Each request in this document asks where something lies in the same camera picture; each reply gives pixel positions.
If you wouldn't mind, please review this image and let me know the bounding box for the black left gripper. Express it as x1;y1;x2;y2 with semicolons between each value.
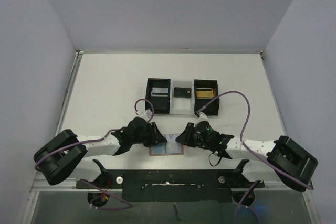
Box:
131;122;166;147

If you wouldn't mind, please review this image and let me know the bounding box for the tan leather card holder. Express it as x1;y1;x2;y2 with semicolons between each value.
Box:
149;133;184;156

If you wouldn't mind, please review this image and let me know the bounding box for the white bin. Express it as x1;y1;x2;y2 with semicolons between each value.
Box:
169;79;195;116

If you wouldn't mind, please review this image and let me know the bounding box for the black bin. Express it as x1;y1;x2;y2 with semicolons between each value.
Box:
145;78;171;114
194;79;219;116

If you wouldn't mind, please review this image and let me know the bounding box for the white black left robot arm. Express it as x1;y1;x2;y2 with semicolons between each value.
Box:
33;116;167;188

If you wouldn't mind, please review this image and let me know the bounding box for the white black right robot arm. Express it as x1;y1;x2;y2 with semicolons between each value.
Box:
176;121;318;192

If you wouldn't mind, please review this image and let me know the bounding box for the silver card in bin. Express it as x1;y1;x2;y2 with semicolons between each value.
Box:
151;87;169;97

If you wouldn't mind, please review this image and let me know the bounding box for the black card in bin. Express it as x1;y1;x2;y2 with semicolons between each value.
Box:
173;87;192;99

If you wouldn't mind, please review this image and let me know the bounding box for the gold card in bin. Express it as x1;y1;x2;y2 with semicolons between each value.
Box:
196;88;217;100

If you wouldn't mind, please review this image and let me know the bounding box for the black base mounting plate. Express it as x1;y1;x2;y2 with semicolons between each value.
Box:
92;169;252;203

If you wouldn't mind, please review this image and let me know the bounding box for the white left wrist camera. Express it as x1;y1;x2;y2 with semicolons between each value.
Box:
136;109;153;122

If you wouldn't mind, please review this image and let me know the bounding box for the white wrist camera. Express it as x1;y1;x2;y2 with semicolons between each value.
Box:
136;109;153;122
195;112;208;122

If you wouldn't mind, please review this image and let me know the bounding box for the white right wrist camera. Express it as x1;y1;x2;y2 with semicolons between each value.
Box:
195;112;208;122

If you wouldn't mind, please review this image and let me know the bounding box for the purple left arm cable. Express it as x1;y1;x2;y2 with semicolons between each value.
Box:
34;99;154;211

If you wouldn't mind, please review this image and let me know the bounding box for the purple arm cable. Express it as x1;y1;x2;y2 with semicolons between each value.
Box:
34;99;154;211
194;91;313;224

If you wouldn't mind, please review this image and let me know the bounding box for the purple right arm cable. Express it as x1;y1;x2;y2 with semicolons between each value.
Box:
194;91;313;224

